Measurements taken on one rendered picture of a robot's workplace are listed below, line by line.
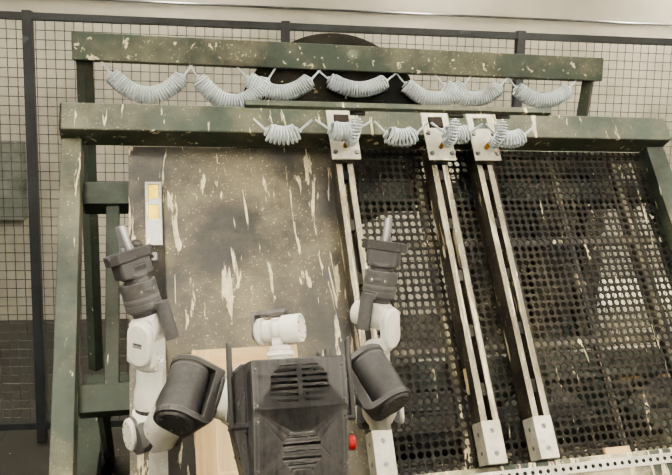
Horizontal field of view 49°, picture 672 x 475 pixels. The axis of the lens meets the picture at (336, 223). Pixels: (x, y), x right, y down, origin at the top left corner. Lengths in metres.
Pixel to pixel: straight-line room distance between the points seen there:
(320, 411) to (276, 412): 0.09
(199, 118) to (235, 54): 0.53
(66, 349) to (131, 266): 0.46
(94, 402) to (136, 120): 0.87
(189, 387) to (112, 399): 0.61
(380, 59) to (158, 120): 1.02
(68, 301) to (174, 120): 0.66
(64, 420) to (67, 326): 0.26
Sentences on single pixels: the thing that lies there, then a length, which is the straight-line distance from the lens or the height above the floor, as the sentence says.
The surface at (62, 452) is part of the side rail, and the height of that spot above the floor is 1.03.
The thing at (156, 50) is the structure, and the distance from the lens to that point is 2.88.
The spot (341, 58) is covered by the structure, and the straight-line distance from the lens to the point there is 2.98.
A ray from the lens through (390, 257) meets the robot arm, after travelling 1.90.
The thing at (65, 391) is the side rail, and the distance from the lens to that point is 2.15.
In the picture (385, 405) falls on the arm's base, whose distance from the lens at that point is 1.70.
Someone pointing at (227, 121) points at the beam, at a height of 1.89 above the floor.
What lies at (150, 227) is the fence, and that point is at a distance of 2.31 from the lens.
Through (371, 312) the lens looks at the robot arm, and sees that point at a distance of 1.90.
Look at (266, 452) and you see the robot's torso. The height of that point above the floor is 1.24.
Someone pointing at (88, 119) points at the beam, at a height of 1.89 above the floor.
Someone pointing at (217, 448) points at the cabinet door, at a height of 1.00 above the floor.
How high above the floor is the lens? 1.91
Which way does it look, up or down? 8 degrees down
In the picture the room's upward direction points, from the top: 1 degrees clockwise
